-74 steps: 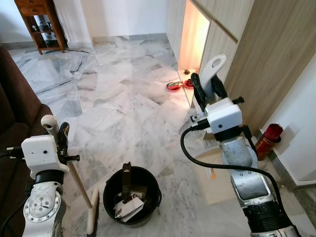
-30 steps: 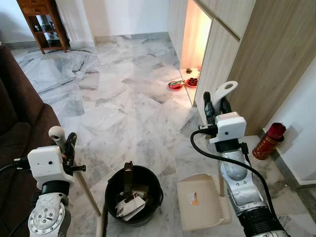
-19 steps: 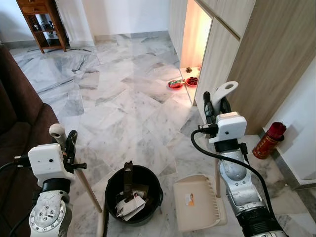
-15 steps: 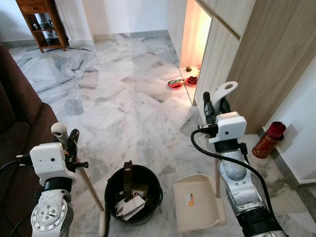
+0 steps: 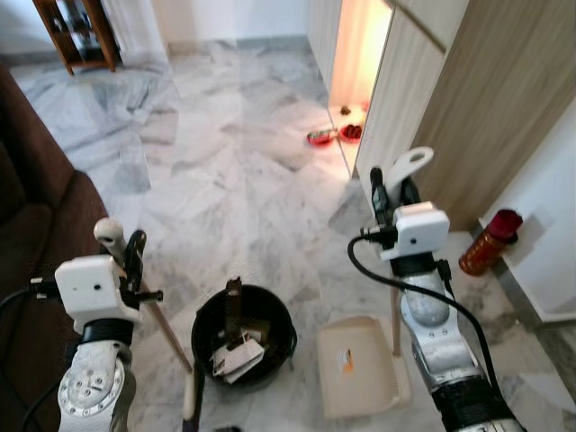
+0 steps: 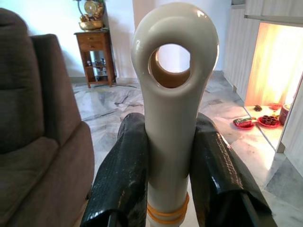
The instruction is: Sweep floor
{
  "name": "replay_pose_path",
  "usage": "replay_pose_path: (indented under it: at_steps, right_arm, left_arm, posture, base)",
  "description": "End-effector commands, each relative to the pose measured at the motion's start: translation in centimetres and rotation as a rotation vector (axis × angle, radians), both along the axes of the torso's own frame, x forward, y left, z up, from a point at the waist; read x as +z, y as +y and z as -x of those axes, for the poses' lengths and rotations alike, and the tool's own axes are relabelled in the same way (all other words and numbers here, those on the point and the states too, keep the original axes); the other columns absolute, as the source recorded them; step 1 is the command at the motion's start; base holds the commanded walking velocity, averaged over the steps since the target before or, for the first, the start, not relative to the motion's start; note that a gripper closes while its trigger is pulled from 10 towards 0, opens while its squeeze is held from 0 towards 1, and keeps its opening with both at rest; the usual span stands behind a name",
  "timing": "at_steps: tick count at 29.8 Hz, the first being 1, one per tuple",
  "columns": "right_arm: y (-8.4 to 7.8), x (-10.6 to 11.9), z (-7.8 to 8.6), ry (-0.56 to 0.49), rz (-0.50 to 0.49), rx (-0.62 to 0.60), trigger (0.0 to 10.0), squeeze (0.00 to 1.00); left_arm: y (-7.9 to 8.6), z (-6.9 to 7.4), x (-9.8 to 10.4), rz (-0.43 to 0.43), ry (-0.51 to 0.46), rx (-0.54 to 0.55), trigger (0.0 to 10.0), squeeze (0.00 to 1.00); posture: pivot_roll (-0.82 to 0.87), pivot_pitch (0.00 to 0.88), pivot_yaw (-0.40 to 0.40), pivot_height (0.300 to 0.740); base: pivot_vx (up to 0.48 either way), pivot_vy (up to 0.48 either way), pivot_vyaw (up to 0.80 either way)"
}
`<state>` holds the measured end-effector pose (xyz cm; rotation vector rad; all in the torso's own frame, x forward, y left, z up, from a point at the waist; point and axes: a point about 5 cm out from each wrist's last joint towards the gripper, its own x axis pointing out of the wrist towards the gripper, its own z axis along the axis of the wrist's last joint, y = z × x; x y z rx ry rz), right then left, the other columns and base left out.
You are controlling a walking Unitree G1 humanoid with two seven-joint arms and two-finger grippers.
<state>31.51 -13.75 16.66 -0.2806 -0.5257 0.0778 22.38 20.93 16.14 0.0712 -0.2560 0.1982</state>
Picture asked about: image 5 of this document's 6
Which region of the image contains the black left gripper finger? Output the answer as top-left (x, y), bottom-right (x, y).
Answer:
top-left (122, 229), bottom-right (149, 294)

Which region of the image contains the wooden broom with white grip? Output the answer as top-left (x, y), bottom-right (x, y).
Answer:
top-left (94, 217), bottom-right (207, 425)

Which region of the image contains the beige long-handled dustpan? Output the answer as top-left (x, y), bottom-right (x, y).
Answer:
top-left (316, 146), bottom-right (436, 421)

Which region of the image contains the red pet bowl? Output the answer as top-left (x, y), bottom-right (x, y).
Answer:
top-left (339, 121), bottom-right (366, 144)
top-left (305, 126), bottom-right (340, 149)

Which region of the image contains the brown snack wrapper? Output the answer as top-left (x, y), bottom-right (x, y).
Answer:
top-left (224, 276), bottom-right (245, 348)

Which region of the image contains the brown sofa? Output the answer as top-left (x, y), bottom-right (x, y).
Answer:
top-left (0, 67), bottom-right (110, 432)

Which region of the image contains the light wooden cabinet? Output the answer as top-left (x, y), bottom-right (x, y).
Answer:
top-left (305, 0), bottom-right (576, 234)

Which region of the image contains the black round bucket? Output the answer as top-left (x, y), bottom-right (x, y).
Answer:
top-left (190, 283), bottom-right (299, 392)

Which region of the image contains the dark wooden stand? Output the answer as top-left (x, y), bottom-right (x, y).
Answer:
top-left (33, 0), bottom-right (123, 76)

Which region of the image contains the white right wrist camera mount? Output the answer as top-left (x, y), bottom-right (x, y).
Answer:
top-left (378, 202), bottom-right (452, 263)

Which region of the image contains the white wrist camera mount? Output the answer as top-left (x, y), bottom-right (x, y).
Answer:
top-left (53, 254), bottom-right (144, 333)
top-left (378, 202), bottom-right (452, 263)

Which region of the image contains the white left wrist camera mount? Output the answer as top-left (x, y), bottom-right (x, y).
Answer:
top-left (53, 254), bottom-right (144, 333)

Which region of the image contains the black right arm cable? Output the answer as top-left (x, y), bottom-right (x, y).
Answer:
top-left (347, 224), bottom-right (495, 381)

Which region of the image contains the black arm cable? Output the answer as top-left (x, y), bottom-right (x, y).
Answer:
top-left (347, 224), bottom-right (495, 381)
top-left (0, 281), bottom-right (64, 432)

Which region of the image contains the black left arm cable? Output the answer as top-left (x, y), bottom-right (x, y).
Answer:
top-left (0, 281), bottom-right (64, 432)

